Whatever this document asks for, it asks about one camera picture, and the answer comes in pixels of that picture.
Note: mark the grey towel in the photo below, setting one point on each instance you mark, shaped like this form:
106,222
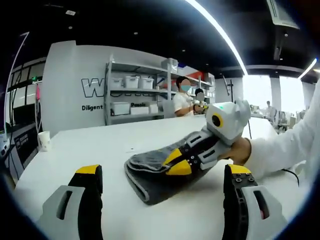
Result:
160,185

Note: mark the person's right hand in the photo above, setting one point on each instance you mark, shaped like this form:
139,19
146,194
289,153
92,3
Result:
240,152

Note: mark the black tripod stand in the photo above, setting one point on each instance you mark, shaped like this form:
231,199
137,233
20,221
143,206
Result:
230,90

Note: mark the small white box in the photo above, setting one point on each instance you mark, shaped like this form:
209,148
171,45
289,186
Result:
153,108
140,110

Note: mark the white paper cup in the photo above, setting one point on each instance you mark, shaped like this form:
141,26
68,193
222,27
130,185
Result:
44,141

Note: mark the white lidded storage bin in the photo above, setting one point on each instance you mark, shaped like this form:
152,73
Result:
146,83
131,82
116,83

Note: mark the black cabinet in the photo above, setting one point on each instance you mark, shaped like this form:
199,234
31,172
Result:
25,147

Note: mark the clear storage bin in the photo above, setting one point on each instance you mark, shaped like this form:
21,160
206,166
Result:
170,65

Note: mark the large white storage box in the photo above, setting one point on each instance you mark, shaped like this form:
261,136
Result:
120,108

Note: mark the long ceiling light strip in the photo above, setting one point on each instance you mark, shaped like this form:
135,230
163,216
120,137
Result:
220,32

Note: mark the grey metal shelf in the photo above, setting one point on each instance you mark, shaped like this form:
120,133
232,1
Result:
107,100

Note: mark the pink hanging item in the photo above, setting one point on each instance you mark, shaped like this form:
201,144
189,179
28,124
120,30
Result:
38,91

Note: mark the ceiling air vent unit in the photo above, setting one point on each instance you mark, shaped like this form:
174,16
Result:
282,13

